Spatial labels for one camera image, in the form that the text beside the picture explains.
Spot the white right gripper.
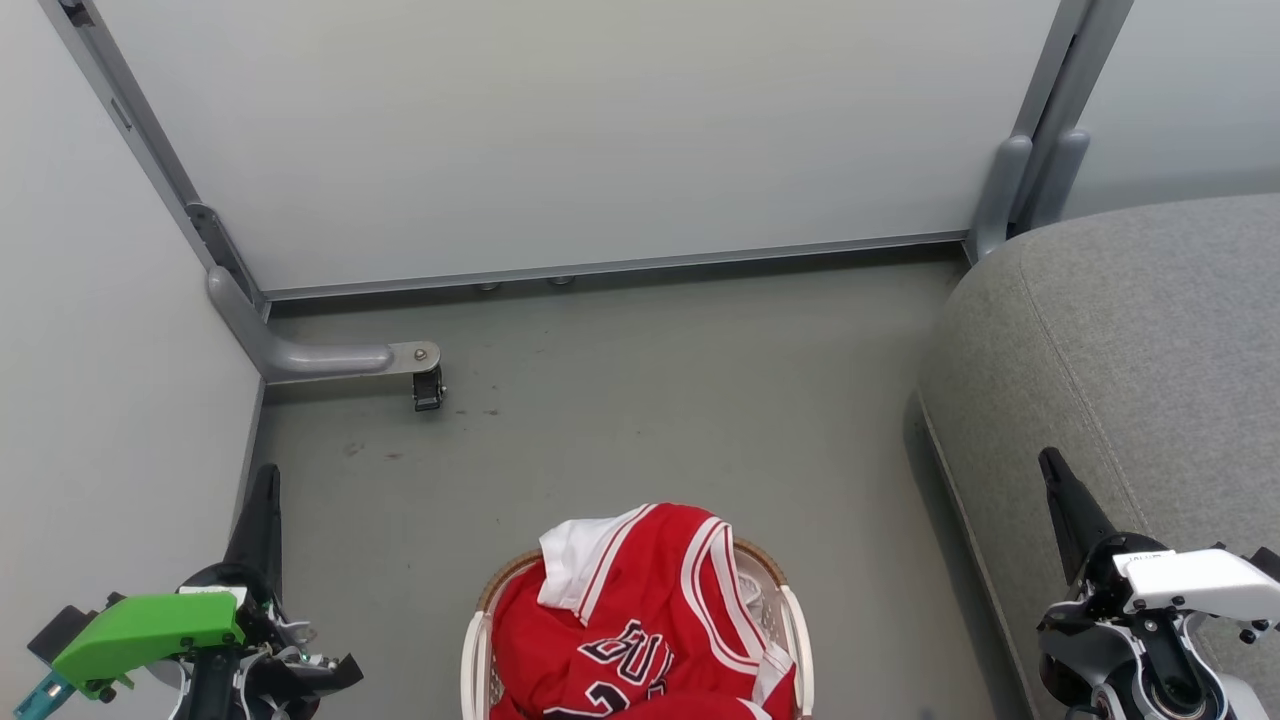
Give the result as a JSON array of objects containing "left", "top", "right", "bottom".
[{"left": 1037, "top": 446, "right": 1280, "bottom": 623}]

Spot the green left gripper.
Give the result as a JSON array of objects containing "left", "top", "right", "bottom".
[{"left": 50, "top": 463, "right": 363, "bottom": 720}]

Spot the red white basketball jersey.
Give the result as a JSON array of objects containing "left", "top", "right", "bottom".
[{"left": 488, "top": 502, "right": 801, "bottom": 720}]

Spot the grey fabric sofa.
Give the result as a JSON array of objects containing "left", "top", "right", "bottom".
[{"left": 917, "top": 194, "right": 1280, "bottom": 720}]

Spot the grey metal partition foot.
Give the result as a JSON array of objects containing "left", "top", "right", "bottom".
[{"left": 206, "top": 264, "right": 442, "bottom": 387}]

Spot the white laundry basket brown rim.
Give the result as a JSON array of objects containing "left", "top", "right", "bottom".
[{"left": 460, "top": 538, "right": 816, "bottom": 720}]

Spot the grey upright partition foot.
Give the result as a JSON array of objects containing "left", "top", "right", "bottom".
[
  {"left": 964, "top": 134, "right": 1034, "bottom": 264},
  {"left": 1028, "top": 127, "right": 1091, "bottom": 233}
]

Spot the wide white partition panel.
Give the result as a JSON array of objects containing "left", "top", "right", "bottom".
[{"left": 38, "top": 0, "right": 1136, "bottom": 303}]

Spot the black cable teal plug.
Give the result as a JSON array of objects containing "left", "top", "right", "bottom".
[{"left": 13, "top": 670, "right": 73, "bottom": 720}]

